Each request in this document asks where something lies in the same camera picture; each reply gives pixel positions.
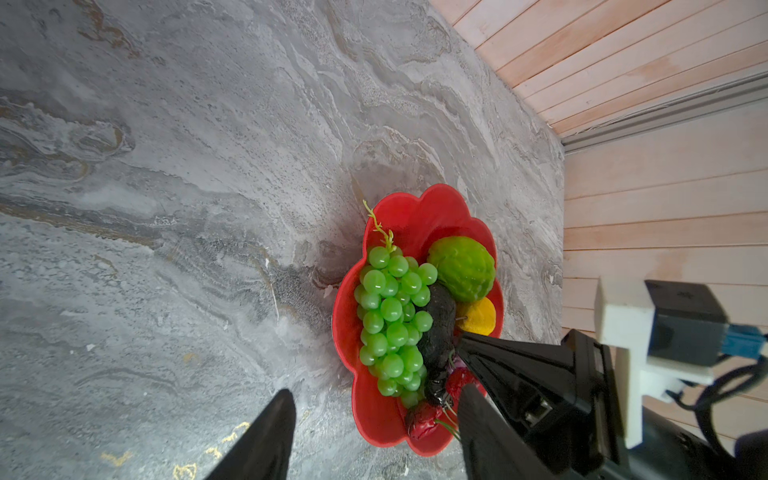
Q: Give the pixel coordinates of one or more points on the bumpy green custard apple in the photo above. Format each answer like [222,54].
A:
[465,267]

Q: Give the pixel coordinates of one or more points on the green grape bunch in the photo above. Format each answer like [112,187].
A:
[392,293]

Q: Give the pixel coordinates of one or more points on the red cherry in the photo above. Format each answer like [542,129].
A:
[425,419]
[456,381]

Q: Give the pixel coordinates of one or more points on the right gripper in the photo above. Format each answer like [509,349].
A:
[562,400]

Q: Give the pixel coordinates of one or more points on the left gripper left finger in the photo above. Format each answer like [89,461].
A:
[263,451]

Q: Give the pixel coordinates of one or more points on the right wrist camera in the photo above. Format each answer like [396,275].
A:
[666,336]

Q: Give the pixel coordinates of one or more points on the dark cherry pair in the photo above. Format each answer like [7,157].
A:
[435,390]

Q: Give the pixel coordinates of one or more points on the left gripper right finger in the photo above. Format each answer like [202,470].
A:
[491,448]

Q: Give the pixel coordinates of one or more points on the red flower-shaped fruit bowl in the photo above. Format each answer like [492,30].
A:
[416,222]

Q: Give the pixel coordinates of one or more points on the purple passion fruit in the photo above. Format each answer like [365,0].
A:
[456,363]

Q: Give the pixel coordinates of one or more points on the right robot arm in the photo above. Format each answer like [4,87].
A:
[748,460]

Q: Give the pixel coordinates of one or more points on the yellow lemon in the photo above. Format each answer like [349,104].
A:
[478,317]

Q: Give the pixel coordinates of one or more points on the red cherry bottom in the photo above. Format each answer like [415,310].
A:
[425,419]

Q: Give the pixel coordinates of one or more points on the dark avocado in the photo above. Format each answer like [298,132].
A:
[436,344]

